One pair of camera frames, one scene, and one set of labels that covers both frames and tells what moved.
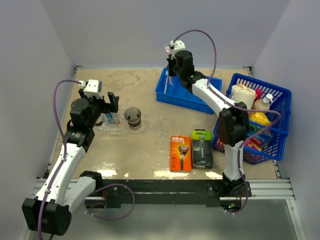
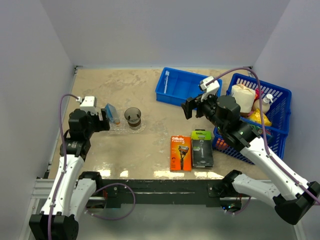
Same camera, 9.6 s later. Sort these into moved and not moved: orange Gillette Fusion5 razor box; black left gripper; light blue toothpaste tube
Moved: black left gripper
Not moved: light blue toothpaste tube; orange Gillette Fusion5 razor box
